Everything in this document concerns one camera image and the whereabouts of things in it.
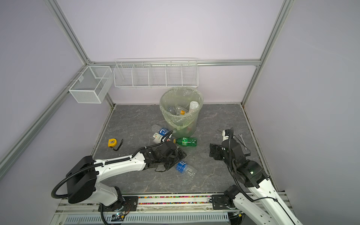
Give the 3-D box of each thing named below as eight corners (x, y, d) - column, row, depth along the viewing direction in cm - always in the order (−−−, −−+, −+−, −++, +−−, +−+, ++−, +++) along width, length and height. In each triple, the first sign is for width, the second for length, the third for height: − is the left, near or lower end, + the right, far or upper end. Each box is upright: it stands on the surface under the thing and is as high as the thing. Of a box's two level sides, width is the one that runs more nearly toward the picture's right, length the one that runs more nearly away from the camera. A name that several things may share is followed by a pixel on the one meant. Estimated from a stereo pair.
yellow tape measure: (107, 146, 98) (106, 145, 96) (110, 140, 102) (108, 138, 100) (115, 146, 98) (114, 145, 96) (118, 140, 101) (117, 138, 100)
